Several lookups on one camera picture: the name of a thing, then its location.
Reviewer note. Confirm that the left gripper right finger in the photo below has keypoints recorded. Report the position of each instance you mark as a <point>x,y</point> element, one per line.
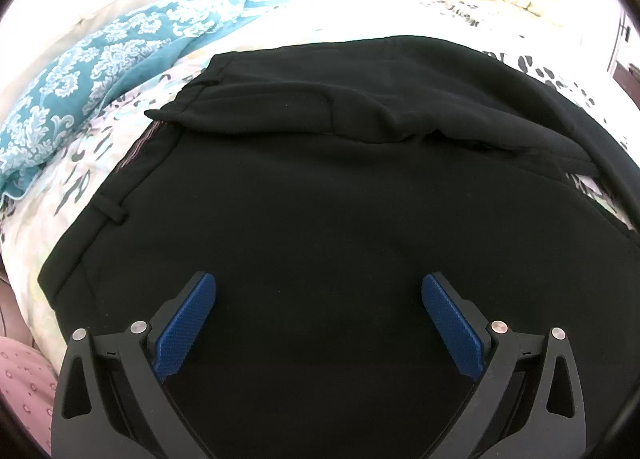
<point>526,400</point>

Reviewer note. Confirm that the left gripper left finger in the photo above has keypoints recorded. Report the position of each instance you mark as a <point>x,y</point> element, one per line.
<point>111,400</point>

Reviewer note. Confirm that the black pants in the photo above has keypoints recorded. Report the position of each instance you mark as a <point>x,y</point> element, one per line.
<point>319,184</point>

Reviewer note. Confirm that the pink dotted pajama leg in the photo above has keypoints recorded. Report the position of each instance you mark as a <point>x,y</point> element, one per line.
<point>28,385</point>

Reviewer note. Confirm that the blue floral pillow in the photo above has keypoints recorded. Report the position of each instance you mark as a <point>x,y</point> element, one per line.
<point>129,50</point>

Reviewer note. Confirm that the dark brown cabinet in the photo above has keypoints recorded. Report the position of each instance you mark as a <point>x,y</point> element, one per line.
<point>628,78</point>

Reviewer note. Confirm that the floral bed sheet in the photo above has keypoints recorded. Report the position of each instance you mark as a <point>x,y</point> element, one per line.
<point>33,224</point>

